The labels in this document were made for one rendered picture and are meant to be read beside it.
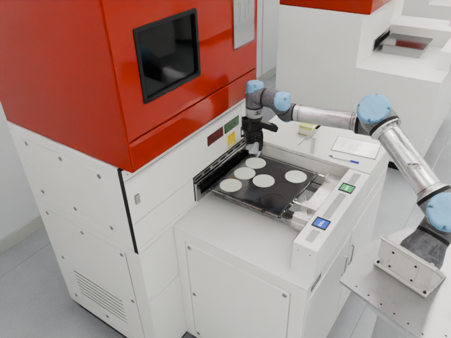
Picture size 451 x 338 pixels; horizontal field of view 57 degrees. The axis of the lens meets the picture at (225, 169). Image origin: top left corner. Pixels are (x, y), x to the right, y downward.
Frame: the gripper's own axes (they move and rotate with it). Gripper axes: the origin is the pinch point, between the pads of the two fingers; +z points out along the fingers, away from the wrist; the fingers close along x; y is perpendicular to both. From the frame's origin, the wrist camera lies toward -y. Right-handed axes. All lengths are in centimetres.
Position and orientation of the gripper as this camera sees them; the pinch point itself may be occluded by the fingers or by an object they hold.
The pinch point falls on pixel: (258, 154)
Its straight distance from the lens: 191.4
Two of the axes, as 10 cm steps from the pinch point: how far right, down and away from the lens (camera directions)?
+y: -9.5, 2.0, -2.5
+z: 0.3, 8.3, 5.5
